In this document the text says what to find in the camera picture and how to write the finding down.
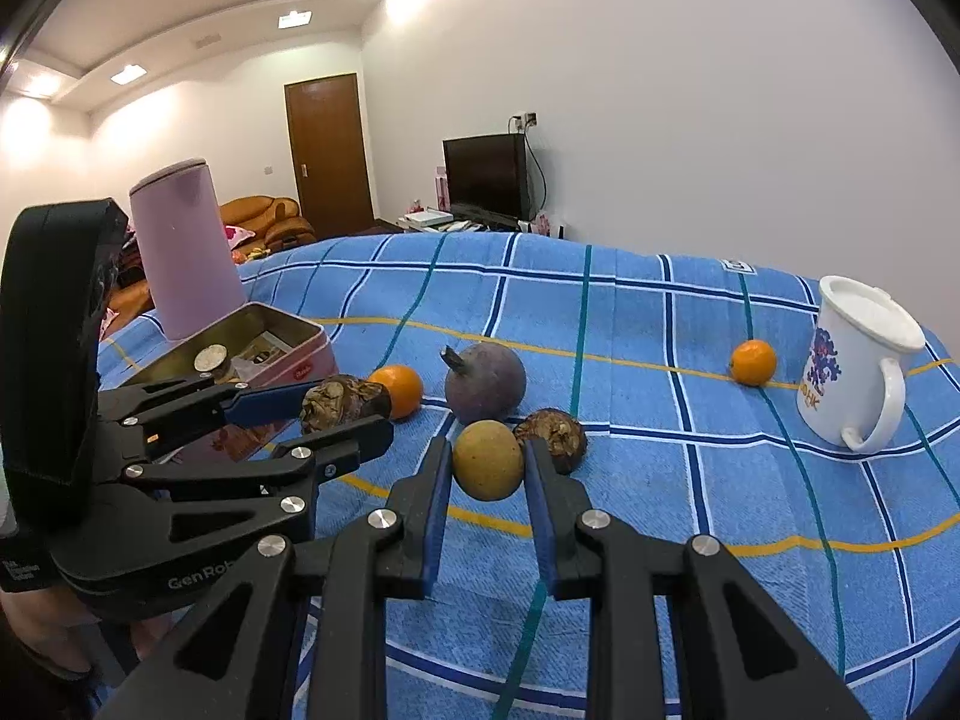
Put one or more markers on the blue plaid blanket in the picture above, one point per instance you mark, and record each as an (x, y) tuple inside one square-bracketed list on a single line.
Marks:
[(675, 615)]

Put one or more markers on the square ceiling light panel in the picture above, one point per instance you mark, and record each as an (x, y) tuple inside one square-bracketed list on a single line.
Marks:
[(295, 18), (127, 75)]

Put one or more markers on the brown dried mottled fruit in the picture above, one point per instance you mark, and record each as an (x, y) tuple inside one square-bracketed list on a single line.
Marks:
[(555, 439)]

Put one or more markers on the printed paper leaflet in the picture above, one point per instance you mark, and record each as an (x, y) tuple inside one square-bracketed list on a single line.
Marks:
[(266, 345)]

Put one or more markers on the wrinkled cracked brown fruit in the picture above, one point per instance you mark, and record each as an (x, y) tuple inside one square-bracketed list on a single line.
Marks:
[(345, 401)]

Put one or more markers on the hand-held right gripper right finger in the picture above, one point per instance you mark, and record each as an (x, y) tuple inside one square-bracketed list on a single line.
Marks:
[(541, 510)]

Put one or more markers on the ceiling air vent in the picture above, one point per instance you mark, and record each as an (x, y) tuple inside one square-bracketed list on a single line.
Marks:
[(206, 40)]

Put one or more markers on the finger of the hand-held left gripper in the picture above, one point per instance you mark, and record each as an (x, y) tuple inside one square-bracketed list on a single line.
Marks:
[(255, 405), (337, 450)]

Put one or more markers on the pink metal tin box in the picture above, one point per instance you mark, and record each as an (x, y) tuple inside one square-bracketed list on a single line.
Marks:
[(300, 360)]

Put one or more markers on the orange leather sofa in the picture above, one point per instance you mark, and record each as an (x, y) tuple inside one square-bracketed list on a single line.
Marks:
[(262, 214)]

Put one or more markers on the purple round mangosteen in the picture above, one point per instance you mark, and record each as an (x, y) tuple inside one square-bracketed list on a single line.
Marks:
[(484, 386)]

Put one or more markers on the white floral mug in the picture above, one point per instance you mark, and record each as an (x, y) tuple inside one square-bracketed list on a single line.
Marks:
[(855, 360)]

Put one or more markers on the pink floral bag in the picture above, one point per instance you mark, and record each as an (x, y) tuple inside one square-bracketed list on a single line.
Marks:
[(544, 223)]

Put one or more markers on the pink carton box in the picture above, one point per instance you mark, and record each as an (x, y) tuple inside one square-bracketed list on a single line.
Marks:
[(442, 191)]

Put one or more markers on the olive yellow round fruit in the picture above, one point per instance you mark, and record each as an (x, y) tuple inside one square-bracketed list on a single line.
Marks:
[(487, 461)]

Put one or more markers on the person's left hand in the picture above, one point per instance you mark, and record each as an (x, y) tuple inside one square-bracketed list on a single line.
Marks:
[(37, 622)]

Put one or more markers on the black flat television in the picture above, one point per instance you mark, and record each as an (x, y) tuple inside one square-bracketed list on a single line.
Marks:
[(484, 172)]

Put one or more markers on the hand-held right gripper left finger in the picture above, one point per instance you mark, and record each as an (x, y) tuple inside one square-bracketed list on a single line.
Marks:
[(439, 510)]

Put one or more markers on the small orange tangerine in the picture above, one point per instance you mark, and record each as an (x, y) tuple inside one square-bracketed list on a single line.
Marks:
[(752, 362), (401, 390)]

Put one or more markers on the dark wooden door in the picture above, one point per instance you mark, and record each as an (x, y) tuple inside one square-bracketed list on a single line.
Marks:
[(330, 150)]

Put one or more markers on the wall power socket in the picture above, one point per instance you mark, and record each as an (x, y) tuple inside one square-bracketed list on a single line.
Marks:
[(525, 120)]

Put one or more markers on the white television stand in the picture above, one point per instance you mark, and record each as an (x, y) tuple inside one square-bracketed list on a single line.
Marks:
[(435, 219)]

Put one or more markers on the pink cylindrical bottle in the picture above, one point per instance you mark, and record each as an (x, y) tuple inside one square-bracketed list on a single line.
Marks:
[(191, 270)]

